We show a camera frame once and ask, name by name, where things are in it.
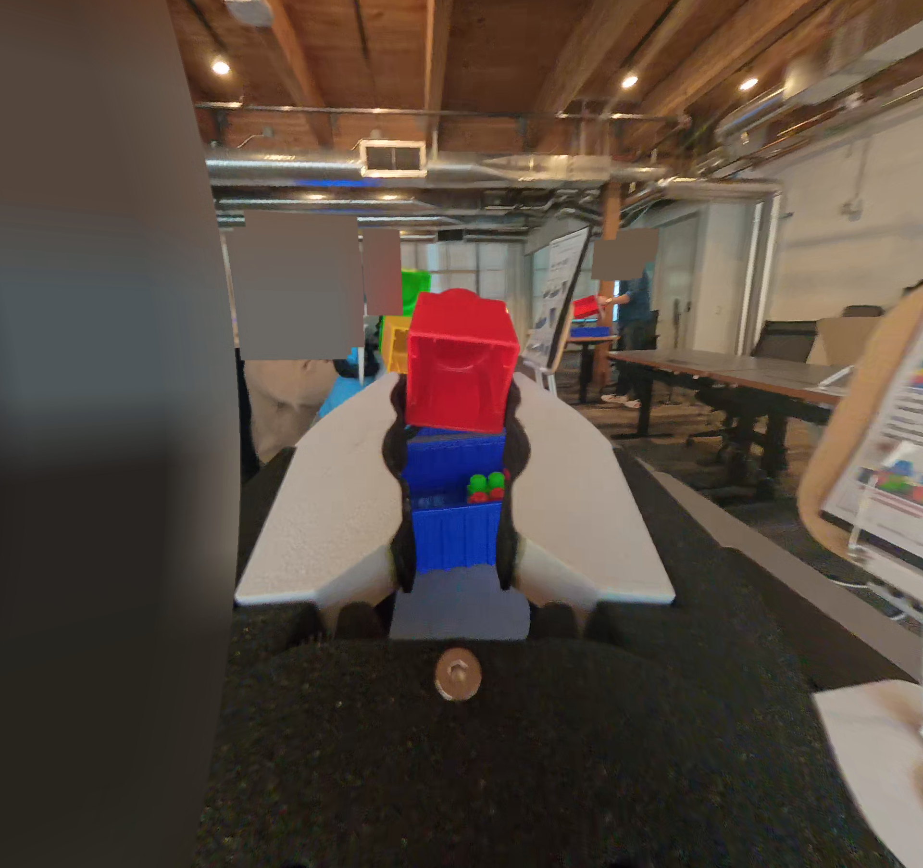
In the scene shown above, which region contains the red toy block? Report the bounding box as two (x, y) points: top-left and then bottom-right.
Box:
(405, 288), (522, 433)

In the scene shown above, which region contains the grey office table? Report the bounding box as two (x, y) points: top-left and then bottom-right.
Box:
(609, 349), (852, 494)

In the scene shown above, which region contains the white poster board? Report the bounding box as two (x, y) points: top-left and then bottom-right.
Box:
(530, 226), (592, 364)

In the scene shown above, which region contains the metal ceiling pipe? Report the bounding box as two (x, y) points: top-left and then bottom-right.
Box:
(195, 102), (693, 127)

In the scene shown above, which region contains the black office chair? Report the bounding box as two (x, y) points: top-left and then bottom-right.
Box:
(750, 320), (819, 365)

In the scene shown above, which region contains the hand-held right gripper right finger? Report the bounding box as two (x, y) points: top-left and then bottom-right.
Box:
(499, 372), (677, 632)

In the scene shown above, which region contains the yellow toy block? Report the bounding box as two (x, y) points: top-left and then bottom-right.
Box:
(380, 314), (413, 376)

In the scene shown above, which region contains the blue cloth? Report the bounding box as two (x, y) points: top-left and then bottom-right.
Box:
(317, 347), (362, 420)

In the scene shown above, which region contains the white desk stand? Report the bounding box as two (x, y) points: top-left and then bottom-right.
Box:
(813, 532), (923, 868)

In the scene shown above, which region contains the silver air duct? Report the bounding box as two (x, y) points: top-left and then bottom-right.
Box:
(205, 147), (672, 189)

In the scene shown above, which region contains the white vent grille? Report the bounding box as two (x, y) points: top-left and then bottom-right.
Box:
(359, 139), (428, 178)

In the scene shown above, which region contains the wooden board with instruction sheet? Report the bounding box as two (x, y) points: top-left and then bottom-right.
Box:
(797, 291), (923, 566)

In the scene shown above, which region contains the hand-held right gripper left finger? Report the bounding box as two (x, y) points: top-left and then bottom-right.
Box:
(234, 374), (418, 632)

